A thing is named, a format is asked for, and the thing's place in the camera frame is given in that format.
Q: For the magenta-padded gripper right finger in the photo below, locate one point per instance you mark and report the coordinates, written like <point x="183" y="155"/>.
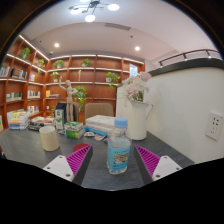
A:
<point x="166" y="165"/>

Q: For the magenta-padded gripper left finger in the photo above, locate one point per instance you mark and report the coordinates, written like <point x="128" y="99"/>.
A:
<point x="56" y="165"/>

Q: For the clear plastic water bottle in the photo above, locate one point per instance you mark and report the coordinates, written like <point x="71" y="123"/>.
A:
<point x="118" y="153"/>

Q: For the cream paper cup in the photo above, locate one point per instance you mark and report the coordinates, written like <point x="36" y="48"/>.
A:
<point x="49" y="140"/>

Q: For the green cardboard box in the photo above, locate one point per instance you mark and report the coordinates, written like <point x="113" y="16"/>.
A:
<point x="74" y="130"/>

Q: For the small snack packet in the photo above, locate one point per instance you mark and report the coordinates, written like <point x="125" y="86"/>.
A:
<point x="100" y="137"/>
<point x="89" y="134"/>

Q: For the tall green white carton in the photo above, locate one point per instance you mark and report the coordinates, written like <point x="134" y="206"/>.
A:
<point x="59" y="119"/>

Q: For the white pitcher vase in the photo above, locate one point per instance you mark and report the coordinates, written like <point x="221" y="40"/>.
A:
<point x="137" y="121"/>

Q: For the stack of colourful books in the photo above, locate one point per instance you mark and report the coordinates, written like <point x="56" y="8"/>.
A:
<point x="19" y="120"/>

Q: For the dark blue chair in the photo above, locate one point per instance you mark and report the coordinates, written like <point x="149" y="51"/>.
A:
<point x="60" y="106"/>

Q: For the wooden artist mannequin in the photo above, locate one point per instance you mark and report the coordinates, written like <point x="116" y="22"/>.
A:
<point x="69" y="100"/>

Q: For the wooden shelf unit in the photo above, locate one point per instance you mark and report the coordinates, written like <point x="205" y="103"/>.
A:
<point x="96" y="86"/>

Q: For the white paper sign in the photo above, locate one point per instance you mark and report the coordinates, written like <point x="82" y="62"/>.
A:
<point x="133" y="70"/>

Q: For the recessed ceiling spotlight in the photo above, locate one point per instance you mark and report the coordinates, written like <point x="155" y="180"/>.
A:
<point x="56" y="45"/>
<point x="137" y="48"/>

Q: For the ceiling air vent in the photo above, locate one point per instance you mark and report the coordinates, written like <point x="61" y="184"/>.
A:
<point x="118" y="26"/>

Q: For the branched ceiling lamp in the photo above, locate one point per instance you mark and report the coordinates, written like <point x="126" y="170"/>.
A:
<point x="90" y="10"/>

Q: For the white wall socket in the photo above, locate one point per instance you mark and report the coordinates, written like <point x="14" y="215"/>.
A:
<point x="214" y="125"/>

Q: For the black track light rail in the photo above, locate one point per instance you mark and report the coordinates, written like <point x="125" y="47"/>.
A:
<point x="186" y="54"/>

